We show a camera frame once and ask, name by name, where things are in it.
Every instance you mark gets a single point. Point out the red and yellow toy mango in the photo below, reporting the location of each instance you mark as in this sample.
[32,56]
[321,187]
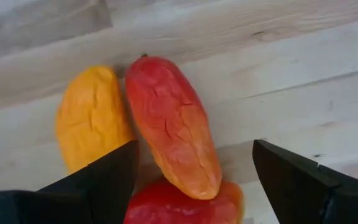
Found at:
[172,208]

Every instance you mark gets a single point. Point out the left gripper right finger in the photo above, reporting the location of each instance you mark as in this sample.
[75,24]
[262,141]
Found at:
[306,189]

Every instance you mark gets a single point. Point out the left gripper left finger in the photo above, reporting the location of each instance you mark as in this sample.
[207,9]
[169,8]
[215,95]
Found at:
[98,193]

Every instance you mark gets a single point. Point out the red-orange toy mango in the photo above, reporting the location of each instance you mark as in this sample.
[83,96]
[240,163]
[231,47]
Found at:
[172,124]

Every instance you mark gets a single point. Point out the yellow-orange toy mango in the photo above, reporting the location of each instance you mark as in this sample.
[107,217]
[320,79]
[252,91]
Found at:
[89,118]

